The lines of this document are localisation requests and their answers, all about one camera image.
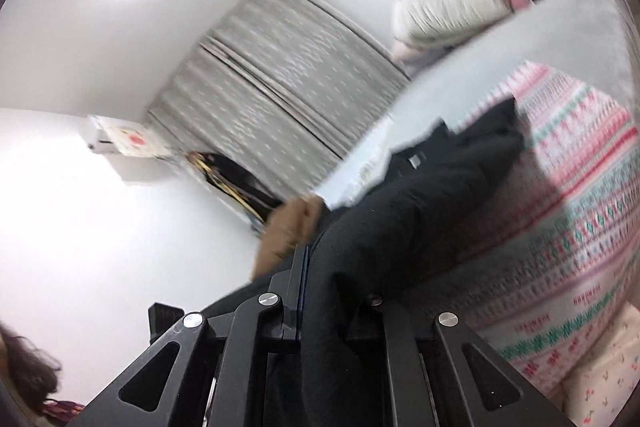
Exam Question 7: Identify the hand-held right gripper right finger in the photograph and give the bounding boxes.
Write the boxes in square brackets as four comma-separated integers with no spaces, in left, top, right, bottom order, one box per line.
[350,293,576,427]

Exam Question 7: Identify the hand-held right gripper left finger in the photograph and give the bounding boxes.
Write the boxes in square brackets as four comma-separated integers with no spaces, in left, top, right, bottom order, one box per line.
[82,247,309,427]

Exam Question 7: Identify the black coat with brown lining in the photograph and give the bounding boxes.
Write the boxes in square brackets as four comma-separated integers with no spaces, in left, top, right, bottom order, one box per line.
[202,99,526,427]

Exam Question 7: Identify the dark box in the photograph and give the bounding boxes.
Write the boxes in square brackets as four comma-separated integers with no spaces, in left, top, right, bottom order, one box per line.
[147,302,187,348]

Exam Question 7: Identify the cherry print bed sheet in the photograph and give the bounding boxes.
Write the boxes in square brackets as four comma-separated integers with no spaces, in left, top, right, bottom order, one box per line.
[560,307,636,427]

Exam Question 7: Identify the person's hair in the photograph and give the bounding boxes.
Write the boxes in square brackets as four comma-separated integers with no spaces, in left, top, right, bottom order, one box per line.
[0,322,63,418]

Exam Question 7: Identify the white air conditioner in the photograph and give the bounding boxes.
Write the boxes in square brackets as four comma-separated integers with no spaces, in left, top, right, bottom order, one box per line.
[86,114,173,158]

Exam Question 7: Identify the patterned striped blanket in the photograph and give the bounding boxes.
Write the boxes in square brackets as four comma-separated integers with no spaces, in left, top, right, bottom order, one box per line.
[400,62,640,403]

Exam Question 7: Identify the grey dotted curtain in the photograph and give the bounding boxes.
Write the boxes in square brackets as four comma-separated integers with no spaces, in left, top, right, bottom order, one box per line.
[147,0,411,208]

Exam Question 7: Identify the pale pink pillow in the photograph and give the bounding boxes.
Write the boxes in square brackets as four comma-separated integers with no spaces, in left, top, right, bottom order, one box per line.
[392,39,426,68]

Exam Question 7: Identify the bed with grey sheet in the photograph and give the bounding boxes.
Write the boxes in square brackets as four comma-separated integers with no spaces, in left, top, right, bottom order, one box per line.
[315,0,638,212]

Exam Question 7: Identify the hanging black bag yellow straps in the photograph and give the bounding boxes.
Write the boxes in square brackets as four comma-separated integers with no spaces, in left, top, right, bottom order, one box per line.
[185,151,283,225]

